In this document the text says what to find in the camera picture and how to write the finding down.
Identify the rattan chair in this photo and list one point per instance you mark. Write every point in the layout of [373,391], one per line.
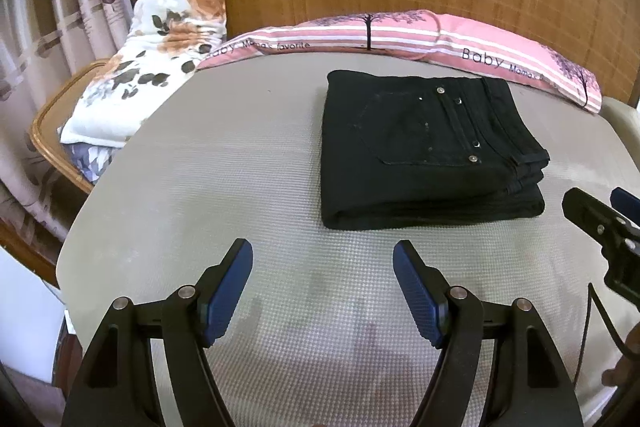
[52,115]

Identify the right hand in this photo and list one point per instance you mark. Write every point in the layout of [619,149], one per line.
[624,369]

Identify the pinkish curtain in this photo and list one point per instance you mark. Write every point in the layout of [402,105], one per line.
[43,44]

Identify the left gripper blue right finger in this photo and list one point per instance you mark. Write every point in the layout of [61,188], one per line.
[528,382]

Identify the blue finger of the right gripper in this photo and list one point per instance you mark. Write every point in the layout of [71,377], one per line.
[626,203]
[601,222]

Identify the floral white pillow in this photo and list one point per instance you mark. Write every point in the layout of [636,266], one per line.
[166,42]

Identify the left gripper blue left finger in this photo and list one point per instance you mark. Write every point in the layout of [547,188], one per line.
[115,384]

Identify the black pants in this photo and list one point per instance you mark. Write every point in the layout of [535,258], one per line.
[399,152]

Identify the beige blanket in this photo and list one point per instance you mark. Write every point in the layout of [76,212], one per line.
[625,121]

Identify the pink striped long pillow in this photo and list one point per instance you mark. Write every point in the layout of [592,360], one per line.
[426,37]

